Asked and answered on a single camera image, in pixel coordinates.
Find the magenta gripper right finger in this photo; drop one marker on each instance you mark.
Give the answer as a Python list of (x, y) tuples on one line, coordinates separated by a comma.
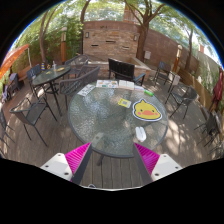
[(146, 160)]

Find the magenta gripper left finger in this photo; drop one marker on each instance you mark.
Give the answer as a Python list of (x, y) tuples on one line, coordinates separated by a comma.
[(77, 160)]

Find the white computer mouse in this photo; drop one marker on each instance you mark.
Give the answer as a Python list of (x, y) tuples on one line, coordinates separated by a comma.
[(140, 134)]

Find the round glass patio table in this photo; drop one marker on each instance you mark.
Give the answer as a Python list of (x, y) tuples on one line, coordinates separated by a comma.
[(99, 119)]

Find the yellow sticky note card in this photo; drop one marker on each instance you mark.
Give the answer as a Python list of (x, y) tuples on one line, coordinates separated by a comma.
[(125, 103)]

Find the grey chair at left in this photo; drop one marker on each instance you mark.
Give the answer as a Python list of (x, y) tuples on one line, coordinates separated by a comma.
[(30, 112)]

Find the grey chair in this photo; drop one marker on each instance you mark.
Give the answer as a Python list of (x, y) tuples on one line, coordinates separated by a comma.
[(30, 112), (188, 96)]

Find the black white patterned sheet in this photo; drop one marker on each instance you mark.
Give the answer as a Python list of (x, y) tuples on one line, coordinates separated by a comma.
[(86, 90)]

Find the green marker pen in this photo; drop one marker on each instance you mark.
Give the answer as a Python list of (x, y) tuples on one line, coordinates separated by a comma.
[(148, 93)]

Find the dark chair behind table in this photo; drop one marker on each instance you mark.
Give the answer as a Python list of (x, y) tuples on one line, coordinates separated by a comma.
[(87, 75)]

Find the grey chair at right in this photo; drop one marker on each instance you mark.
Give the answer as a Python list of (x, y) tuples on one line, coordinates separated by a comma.
[(188, 96)]

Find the colourful printed sheet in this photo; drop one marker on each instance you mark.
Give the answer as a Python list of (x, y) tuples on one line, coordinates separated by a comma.
[(107, 83)]

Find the white open book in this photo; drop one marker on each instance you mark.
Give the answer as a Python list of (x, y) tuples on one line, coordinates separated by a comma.
[(126, 84)]

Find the black bench chair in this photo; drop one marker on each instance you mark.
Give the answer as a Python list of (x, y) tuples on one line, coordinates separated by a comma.
[(124, 71)]

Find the black chair far right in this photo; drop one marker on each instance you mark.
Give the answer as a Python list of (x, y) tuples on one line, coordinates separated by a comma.
[(164, 73)]

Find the red folded umbrella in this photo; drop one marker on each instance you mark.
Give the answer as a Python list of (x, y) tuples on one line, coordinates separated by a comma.
[(217, 91)]

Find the orange patio umbrella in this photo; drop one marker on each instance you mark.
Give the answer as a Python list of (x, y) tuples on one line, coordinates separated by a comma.
[(10, 59)]

